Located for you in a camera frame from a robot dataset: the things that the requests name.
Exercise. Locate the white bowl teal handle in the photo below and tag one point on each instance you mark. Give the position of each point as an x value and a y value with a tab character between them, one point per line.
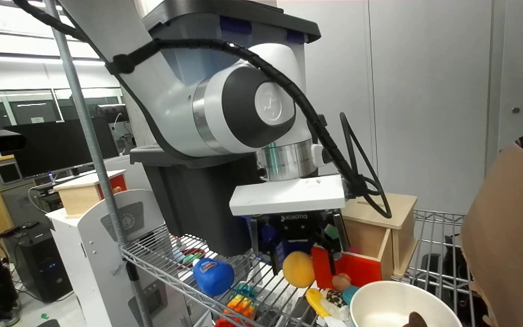
390	305

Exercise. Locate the blue toy ball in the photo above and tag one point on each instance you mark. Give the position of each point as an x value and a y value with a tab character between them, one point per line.
214	277

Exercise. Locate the yellow ball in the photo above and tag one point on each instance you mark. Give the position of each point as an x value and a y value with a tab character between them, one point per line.
299	270

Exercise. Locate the wooden box red drawer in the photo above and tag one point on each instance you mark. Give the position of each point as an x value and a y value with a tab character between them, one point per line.
379	248

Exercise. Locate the blue plastic bin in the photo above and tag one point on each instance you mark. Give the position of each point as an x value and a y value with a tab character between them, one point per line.
255	234

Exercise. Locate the brown monkey plush toy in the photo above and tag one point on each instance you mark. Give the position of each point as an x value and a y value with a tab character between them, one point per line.
415	321

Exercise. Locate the large cardboard box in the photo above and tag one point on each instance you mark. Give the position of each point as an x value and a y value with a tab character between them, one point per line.
493	239

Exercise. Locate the wooden toy peg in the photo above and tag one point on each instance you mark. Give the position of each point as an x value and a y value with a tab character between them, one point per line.
341	283

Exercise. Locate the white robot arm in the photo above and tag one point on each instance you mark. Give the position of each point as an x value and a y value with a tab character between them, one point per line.
217	85

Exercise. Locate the clear plastic storage bin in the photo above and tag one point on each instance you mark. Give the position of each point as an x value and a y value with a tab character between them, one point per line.
206	58

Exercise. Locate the dark grey storage tote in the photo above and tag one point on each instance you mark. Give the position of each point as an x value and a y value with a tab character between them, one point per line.
197	165

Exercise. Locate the rainbow stacking toy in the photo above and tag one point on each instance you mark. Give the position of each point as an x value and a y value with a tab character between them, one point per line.
241	312

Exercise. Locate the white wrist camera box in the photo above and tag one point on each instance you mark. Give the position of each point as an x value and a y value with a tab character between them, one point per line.
290	197

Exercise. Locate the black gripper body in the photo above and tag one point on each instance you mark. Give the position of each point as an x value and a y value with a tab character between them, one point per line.
286	234

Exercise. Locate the wooden box on cabinet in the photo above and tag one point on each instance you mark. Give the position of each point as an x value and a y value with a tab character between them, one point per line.
85	194

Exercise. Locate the small white spotted toy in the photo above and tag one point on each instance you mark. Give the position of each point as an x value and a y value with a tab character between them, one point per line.
335	299

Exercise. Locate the toy knife yellow handle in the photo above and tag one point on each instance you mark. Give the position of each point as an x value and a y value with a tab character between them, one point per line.
324	308

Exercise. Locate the white machine cabinet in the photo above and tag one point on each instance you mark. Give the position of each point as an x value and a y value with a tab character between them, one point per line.
90	250

